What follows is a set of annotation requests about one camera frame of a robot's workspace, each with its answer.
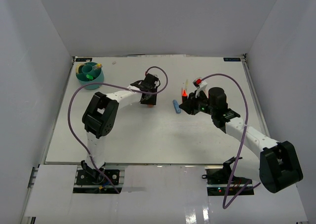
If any teal round organizer container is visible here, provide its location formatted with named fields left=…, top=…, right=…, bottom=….
left=76, top=62, right=104, bottom=90

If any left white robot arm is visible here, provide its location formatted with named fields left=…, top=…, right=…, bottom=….
left=82, top=74, right=160, bottom=184

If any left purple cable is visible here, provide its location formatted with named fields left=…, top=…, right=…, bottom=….
left=68, top=66, right=169, bottom=194

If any beige tape roll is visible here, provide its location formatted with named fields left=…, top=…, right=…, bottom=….
left=75, top=64, right=84, bottom=74

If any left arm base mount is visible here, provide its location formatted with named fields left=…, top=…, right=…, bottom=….
left=73, top=160, right=122, bottom=194

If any yellow capped white marker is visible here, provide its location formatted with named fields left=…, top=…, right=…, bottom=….
left=93, top=64, right=102, bottom=70

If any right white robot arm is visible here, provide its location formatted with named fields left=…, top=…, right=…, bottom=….
left=179, top=87, right=303, bottom=193

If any black highlighter green cap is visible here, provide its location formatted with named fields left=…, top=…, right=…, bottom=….
left=86, top=74, right=94, bottom=80

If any blue label sticker right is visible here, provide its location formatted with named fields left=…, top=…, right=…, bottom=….
left=223, top=57, right=241, bottom=62

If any blue correction tape dispenser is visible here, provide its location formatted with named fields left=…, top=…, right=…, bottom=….
left=172, top=100, right=181, bottom=114

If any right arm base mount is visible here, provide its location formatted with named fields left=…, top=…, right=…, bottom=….
left=201, top=157, right=248, bottom=196

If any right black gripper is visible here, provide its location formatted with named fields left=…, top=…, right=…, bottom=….
left=179, top=90, right=216, bottom=116

